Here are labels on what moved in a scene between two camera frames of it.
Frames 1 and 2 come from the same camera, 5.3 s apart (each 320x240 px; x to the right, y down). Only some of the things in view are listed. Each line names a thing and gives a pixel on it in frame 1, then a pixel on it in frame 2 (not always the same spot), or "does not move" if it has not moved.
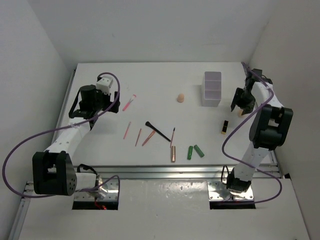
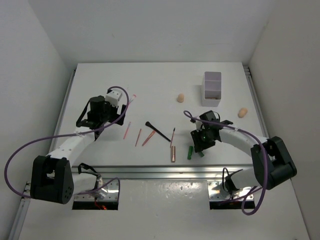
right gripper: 247,108 → 199,145
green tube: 190,152 does not move
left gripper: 98,92 → 115,115
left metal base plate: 109,192 does not move
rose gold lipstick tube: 173,154 does not move
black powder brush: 148,124 does not move
